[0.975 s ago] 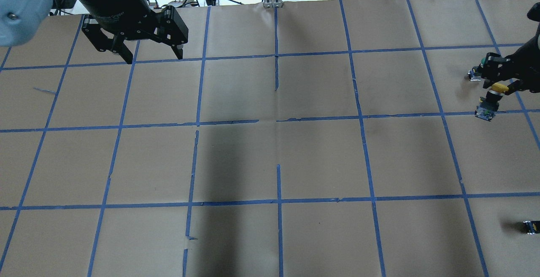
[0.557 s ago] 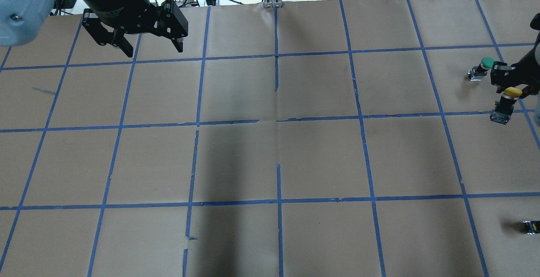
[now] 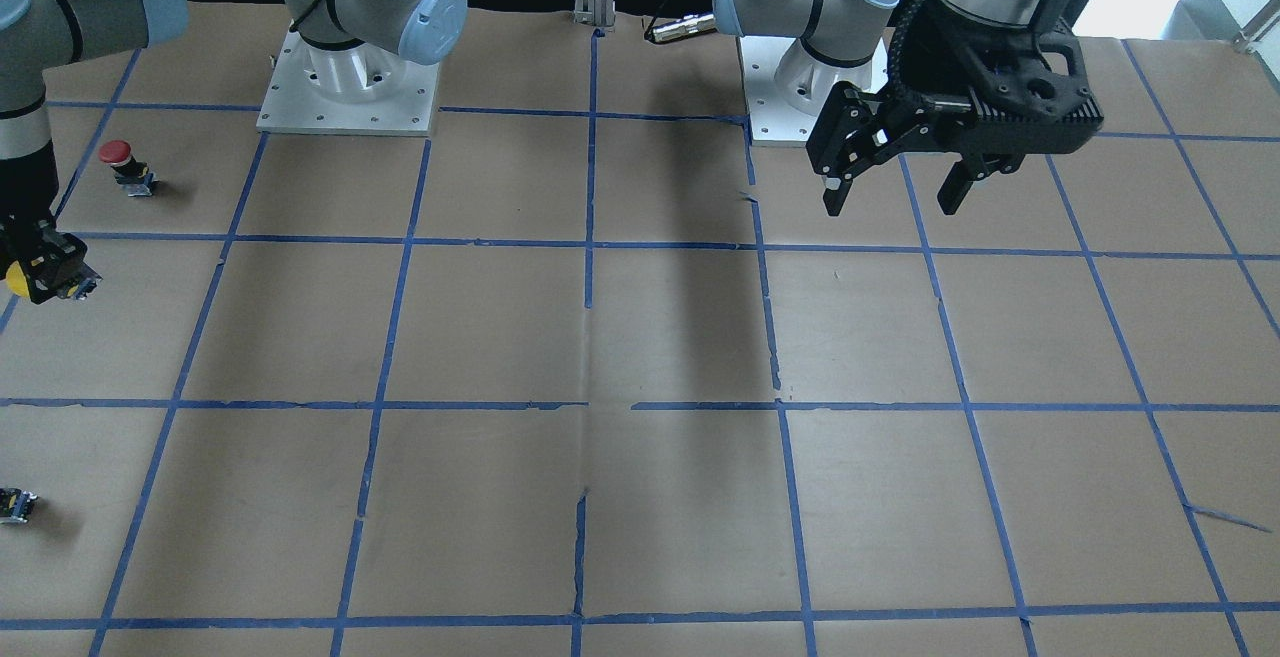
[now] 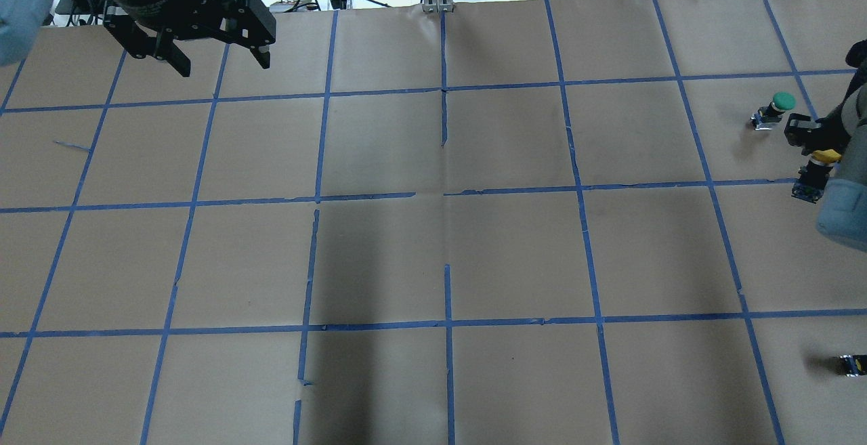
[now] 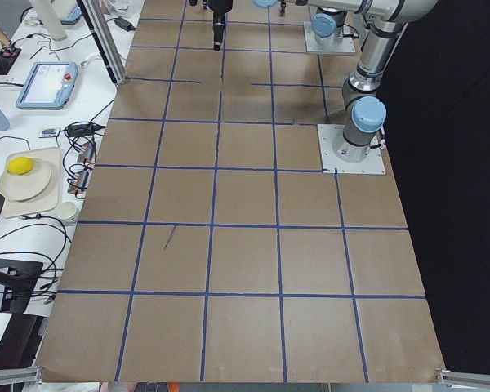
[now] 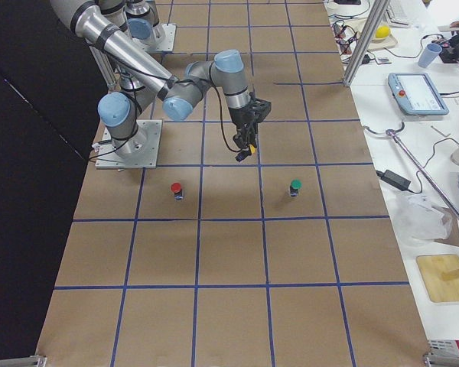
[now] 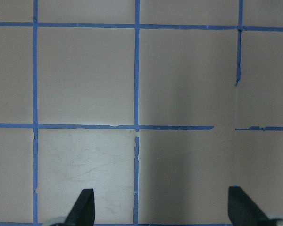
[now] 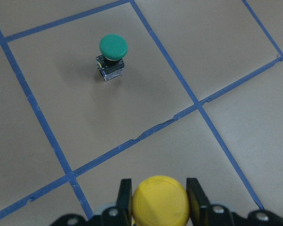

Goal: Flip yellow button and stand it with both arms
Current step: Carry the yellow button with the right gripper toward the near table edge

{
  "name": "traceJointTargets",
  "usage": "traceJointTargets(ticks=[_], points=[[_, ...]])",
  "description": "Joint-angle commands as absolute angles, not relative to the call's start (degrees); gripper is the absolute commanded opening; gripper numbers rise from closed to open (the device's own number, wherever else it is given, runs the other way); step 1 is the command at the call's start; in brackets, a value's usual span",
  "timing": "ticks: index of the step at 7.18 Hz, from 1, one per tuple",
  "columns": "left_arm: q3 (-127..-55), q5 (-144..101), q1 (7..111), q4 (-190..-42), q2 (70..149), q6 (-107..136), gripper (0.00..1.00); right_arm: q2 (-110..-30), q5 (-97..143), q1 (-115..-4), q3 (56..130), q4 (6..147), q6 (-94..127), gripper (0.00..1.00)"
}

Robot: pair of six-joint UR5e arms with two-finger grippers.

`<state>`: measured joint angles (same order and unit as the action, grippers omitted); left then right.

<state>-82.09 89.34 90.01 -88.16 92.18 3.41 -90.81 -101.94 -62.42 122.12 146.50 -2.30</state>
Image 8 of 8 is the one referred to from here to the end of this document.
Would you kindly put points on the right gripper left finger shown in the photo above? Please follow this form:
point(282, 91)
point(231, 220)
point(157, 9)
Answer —
point(121, 213)

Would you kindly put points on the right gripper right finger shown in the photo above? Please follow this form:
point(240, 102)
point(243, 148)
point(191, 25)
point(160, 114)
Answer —
point(202, 212)

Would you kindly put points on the yellow push button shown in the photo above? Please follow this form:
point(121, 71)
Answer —
point(160, 201)

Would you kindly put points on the green push button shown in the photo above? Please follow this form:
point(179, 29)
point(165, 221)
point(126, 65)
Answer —
point(110, 63)

